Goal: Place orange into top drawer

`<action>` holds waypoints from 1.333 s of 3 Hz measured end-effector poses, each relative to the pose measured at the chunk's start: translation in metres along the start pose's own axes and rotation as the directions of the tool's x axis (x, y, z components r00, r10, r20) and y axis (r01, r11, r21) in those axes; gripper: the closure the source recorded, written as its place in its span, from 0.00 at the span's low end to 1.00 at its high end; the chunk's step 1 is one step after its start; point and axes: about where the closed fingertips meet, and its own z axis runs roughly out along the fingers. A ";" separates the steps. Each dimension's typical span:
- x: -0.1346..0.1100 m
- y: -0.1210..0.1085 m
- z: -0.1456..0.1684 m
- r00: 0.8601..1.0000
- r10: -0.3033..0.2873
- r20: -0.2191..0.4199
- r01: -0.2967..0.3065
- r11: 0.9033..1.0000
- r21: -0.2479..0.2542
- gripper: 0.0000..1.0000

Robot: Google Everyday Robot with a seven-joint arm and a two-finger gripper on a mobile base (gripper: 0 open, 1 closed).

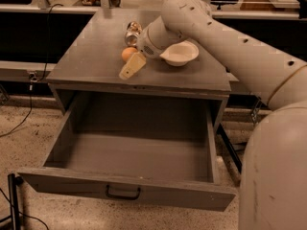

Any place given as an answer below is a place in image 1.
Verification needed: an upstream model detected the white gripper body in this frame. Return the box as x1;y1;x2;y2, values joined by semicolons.
137;27;165;58

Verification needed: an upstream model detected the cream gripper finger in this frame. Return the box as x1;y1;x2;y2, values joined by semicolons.
119;52;146;80

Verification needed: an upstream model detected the orange fruit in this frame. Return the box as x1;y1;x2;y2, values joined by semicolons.
122;47;137;62

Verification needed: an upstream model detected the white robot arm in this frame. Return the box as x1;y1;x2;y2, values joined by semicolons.
120;0;307;230

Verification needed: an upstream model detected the open grey top drawer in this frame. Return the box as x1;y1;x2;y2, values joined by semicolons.
19;92;235;211

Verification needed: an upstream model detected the metal can lying down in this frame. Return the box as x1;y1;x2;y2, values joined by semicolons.
125;21;142;47

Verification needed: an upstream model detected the white bowl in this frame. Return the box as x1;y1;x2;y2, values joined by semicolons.
160;40;199;67

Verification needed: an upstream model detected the grey cabinet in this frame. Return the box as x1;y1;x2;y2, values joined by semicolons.
47;9;230;126

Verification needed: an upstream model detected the black floor stand right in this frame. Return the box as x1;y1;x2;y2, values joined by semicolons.
217;125;243;173

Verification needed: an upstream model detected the black stand bottom left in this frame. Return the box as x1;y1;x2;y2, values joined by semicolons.
0;173;21;230

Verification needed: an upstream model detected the black cable left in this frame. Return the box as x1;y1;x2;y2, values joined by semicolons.
0;3;65;139

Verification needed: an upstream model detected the grey horizontal rail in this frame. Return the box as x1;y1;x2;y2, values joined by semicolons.
0;60;55;82

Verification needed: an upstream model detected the black drawer handle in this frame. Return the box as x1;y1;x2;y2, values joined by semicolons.
106;185;141;200

